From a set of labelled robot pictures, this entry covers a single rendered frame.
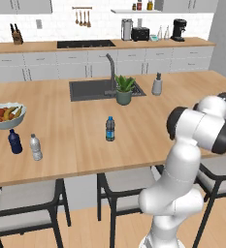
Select blue-label plastic bottle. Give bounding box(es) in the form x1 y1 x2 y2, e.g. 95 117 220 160
105 115 116 142

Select rail with hanging wooden utensils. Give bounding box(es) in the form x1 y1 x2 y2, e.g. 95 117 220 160
72 6 93 29

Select run of grey base cupboards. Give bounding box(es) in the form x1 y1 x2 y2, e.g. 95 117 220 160
0 46 215 84

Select pale blue fruit bowl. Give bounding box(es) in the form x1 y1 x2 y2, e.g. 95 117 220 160
0 102 27 131

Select black-framed grey stool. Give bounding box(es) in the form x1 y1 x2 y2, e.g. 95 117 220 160
191 155 226 248
0 178 72 248
96 165 166 248

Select green potted plant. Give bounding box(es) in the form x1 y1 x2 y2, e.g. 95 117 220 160
113 74 137 107

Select dark blue glass bottle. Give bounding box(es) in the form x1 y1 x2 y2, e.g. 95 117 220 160
7 128 23 155

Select grey wall cupboards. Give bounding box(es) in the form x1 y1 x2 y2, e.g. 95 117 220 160
0 0 53 16
163 0 219 15

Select wooden knife block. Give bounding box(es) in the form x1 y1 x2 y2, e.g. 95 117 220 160
9 22 24 46

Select black hob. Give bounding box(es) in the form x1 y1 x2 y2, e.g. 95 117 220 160
56 39 116 49

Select black coffee machine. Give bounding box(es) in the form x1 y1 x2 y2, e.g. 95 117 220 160
170 18 188 43

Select dark grey sink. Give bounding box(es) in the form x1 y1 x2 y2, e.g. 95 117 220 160
68 78 147 103

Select silver canister appliance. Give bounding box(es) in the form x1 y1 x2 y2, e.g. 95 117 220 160
120 17 134 42

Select black toaster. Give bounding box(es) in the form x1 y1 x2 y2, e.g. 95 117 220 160
131 26 150 43

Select grey soap dispenser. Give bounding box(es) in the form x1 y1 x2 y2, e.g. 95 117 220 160
151 72 163 97

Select clear plastic bottle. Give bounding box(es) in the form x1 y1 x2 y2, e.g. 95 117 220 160
29 133 44 162

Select grey sink tap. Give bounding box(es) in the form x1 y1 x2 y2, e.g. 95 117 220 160
104 52 118 97

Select white wall shelf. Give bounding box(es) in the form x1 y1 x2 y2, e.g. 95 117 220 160
110 9 163 15

